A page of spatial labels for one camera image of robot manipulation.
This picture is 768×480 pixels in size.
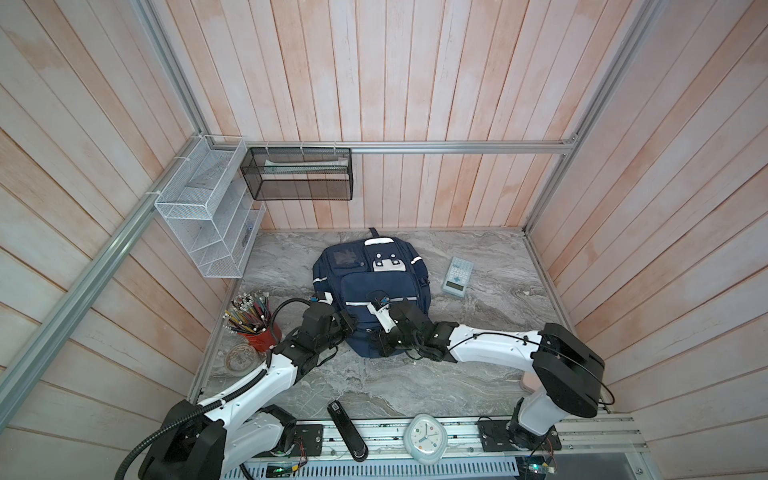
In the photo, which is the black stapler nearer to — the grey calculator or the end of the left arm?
the end of the left arm

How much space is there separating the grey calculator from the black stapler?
517mm

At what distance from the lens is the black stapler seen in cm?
72

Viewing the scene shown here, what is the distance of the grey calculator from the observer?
40.6 inches

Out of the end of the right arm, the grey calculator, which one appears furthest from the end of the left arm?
the grey calculator

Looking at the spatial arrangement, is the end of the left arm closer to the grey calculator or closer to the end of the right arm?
the end of the right arm
